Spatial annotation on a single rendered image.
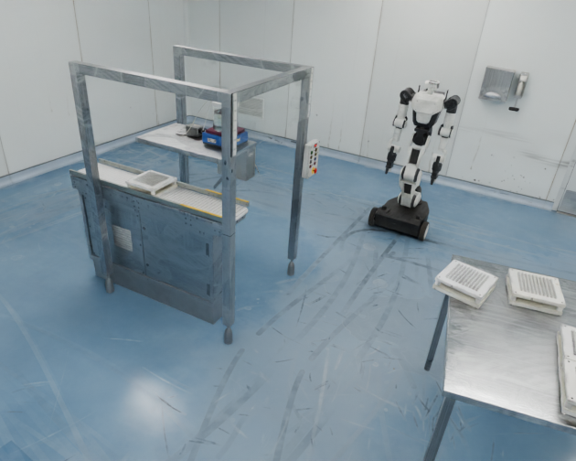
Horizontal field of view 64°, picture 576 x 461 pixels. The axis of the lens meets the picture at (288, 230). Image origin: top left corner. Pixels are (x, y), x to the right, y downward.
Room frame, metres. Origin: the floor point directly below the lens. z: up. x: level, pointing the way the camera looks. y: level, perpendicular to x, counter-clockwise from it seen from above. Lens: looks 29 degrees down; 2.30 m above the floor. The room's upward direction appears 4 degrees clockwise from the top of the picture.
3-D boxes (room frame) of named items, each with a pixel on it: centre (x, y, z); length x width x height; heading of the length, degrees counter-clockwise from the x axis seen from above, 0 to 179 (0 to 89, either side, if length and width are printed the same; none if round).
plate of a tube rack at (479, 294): (2.02, -0.95, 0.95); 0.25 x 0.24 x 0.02; 142
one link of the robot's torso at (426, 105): (4.45, -1.23, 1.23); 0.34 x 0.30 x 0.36; 63
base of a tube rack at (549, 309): (1.99, -1.29, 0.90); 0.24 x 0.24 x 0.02; 73
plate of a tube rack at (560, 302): (1.99, -1.29, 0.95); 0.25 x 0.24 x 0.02; 163
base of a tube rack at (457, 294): (2.02, -0.95, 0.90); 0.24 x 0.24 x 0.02; 52
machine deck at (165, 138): (2.72, 0.60, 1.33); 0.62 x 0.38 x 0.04; 65
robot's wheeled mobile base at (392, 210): (4.43, -1.22, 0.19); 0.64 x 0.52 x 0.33; 153
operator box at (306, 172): (3.34, -0.13, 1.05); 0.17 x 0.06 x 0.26; 155
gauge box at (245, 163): (2.76, 0.36, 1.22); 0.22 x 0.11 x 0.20; 65
